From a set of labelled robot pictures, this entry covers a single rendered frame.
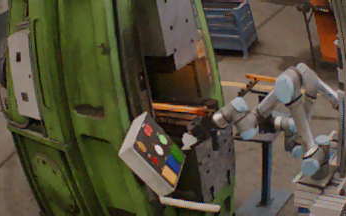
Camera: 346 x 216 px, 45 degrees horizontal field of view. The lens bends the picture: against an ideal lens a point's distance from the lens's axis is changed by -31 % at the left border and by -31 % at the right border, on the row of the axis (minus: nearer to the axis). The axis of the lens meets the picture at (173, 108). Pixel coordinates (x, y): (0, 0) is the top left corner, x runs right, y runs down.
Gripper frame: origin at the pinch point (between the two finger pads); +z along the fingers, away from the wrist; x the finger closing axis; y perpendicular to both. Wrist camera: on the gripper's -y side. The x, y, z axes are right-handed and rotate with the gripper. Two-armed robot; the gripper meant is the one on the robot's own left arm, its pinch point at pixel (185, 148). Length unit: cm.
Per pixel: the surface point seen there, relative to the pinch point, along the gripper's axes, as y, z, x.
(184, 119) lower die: -0.5, 8.7, -41.0
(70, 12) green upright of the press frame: 94, 16, -34
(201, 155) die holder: -19.4, 11.1, -32.9
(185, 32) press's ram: 35, -21, -48
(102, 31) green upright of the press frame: 68, 0, -15
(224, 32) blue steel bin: -49, 54, -417
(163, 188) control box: -1.8, 8.4, 27.1
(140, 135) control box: 20.3, 5.2, 13.6
